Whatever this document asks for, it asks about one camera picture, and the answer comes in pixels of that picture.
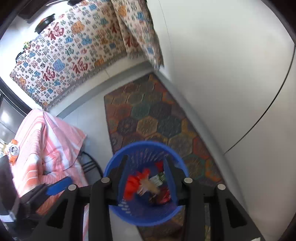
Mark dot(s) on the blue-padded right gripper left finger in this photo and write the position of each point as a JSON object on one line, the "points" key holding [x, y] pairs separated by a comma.
{"points": [[64, 221]]}

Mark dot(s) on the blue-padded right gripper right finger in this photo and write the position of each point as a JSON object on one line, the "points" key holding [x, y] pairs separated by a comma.
{"points": [[228, 218]]}

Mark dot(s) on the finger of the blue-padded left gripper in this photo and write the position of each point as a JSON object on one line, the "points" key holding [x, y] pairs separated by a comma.
{"points": [[59, 186]]}

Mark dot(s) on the orange red snack bag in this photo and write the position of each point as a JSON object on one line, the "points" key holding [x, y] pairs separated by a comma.
{"points": [[139, 183]]}

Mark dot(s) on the green white milk carton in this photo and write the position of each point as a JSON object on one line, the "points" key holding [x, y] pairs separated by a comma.
{"points": [[158, 179]]}

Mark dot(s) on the red snack wrapper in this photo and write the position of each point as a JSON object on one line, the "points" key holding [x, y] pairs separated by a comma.
{"points": [[164, 196]]}

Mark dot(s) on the blue plastic trash basket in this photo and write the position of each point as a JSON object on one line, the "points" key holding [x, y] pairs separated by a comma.
{"points": [[140, 155]]}

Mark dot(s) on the white lower kitchen cabinets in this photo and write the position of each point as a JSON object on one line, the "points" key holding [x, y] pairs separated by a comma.
{"points": [[234, 62]]}

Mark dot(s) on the pink striped tablecloth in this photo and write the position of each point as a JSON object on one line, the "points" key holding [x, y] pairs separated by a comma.
{"points": [[49, 150]]}

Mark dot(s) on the crushed silver drink can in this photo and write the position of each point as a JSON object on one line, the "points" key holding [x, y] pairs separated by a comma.
{"points": [[14, 150]]}

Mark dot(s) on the grey multi-door refrigerator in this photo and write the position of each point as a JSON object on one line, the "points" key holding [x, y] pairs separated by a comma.
{"points": [[12, 112]]}

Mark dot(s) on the hexagon patterned floor mat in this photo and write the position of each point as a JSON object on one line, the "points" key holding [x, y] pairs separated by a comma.
{"points": [[144, 110]]}

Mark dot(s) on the condiment bottle tray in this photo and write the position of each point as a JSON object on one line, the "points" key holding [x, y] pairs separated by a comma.
{"points": [[23, 49]]}

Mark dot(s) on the patterned fu-character cloth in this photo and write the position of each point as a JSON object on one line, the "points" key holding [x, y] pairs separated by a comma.
{"points": [[78, 44]]}

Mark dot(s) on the black clay pot orange lid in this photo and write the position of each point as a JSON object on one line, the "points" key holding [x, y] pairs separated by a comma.
{"points": [[44, 23]]}

